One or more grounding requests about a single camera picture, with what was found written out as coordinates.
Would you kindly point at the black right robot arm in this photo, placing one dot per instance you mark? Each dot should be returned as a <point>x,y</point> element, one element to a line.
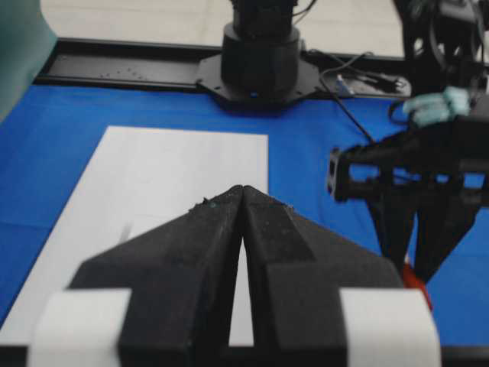
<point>444,45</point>

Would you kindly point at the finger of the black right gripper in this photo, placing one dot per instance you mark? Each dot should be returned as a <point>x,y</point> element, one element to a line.
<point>393,220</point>
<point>441,227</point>

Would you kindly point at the blue table cloth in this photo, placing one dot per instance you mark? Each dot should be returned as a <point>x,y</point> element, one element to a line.
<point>50,136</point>

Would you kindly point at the orange soldering iron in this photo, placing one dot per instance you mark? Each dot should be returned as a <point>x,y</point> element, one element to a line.
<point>410,280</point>

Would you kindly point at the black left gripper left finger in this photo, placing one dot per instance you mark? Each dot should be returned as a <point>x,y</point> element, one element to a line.
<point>163,298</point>

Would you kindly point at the green backdrop curtain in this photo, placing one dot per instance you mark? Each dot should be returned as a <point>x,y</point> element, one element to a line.
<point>27,41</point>

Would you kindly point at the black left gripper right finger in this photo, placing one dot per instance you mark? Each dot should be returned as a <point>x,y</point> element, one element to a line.
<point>318,299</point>

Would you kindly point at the white paper sheet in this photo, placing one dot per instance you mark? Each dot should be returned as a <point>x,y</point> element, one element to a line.
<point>136,179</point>

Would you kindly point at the black mounting rail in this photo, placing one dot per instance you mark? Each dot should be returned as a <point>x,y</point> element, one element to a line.
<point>173,68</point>

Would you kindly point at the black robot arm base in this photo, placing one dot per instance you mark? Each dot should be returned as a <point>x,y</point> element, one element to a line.
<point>260,64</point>

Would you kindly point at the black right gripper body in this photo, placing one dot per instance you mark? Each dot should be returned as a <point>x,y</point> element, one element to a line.
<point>423,162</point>

